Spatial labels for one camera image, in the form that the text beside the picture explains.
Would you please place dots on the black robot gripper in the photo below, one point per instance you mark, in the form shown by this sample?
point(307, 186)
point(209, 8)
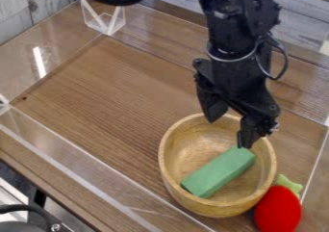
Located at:
point(232, 83)

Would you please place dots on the green rectangular block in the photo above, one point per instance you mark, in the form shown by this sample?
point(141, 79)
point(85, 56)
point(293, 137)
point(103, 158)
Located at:
point(217, 172)

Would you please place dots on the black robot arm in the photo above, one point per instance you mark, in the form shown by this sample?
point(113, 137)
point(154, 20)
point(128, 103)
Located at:
point(240, 24)

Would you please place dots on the brown wooden bowl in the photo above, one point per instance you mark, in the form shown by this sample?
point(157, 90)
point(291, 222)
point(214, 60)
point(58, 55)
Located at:
point(192, 143)

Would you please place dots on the red plush strawberry toy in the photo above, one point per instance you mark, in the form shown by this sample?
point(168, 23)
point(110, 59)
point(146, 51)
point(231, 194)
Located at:
point(279, 211)

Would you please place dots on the clear acrylic tray wall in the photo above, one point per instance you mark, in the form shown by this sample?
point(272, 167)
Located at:
point(113, 202)

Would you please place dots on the clear acrylic corner bracket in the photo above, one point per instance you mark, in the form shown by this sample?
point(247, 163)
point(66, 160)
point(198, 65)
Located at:
point(105, 23)

